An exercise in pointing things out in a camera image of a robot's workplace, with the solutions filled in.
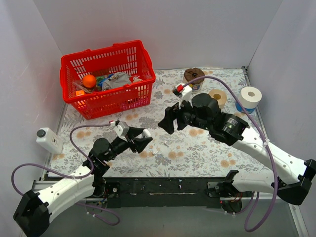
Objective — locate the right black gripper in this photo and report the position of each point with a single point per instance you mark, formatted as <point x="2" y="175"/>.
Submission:
<point x="178" y="118"/>

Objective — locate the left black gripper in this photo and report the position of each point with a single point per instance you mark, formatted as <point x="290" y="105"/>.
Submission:
<point x="133" y="140"/>

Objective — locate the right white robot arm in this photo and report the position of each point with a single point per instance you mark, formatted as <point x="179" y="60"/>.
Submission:
<point x="289" y="177"/>

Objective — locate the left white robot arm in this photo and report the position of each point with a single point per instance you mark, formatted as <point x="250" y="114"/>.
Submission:
<point x="36" y="210"/>

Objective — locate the floral patterned table mat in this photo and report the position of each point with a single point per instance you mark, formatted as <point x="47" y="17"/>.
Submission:
<point x="190" y="152"/>

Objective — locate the brown topped paper roll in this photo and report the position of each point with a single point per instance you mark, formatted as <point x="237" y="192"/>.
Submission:
<point x="193" y="73"/>

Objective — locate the beige toilet paper roll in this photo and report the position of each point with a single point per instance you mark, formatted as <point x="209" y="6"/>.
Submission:
<point x="220" y="96"/>

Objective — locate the grey crumpled snack bag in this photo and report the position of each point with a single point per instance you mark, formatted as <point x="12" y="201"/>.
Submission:
<point x="115" y="80"/>

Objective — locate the red plastic shopping basket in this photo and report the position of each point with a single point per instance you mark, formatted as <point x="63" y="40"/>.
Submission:
<point x="129" y="57"/>

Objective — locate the small orange box in basket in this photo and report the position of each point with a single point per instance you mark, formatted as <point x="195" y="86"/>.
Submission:
<point x="79" y="93"/>

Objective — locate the orange fruit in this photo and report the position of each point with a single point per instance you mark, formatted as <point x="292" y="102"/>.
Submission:
<point x="89" y="81"/>

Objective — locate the white toilet roll blue wrap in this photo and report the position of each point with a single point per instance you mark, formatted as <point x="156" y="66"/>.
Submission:
<point x="249" y="98"/>

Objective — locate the white box with grey knob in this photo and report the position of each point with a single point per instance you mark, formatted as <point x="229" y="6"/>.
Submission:
<point x="49" y="140"/>

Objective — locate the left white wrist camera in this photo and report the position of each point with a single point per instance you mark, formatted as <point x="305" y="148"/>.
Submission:
<point x="121" y="129"/>

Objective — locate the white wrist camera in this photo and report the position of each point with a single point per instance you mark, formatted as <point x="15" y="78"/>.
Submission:
<point x="121" y="129"/>
<point x="183" y="92"/>

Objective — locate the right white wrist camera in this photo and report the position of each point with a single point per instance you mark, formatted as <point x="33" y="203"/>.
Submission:
<point x="183" y="92"/>

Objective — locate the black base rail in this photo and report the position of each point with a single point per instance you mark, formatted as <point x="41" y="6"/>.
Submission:
<point x="121" y="192"/>

